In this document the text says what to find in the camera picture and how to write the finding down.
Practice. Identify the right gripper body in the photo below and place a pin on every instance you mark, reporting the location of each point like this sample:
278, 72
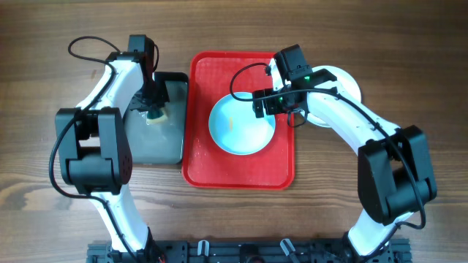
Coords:
275, 102

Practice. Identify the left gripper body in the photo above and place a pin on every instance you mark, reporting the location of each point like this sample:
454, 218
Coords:
147, 98

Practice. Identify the green yellow sponge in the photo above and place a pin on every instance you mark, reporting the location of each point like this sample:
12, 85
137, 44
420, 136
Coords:
156, 115

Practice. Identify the light blue plate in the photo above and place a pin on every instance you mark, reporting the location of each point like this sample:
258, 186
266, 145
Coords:
233, 126

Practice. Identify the white round plate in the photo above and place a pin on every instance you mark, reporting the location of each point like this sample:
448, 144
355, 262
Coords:
348, 83

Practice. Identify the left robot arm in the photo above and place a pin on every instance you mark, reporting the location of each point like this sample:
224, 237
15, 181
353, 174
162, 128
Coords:
92, 159

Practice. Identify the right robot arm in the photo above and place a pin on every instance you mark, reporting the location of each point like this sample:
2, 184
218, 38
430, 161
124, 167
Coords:
395, 173

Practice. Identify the black water tray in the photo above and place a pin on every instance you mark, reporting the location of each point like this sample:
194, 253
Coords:
161, 143

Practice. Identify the red plastic tray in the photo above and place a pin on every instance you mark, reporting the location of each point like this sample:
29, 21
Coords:
204, 163

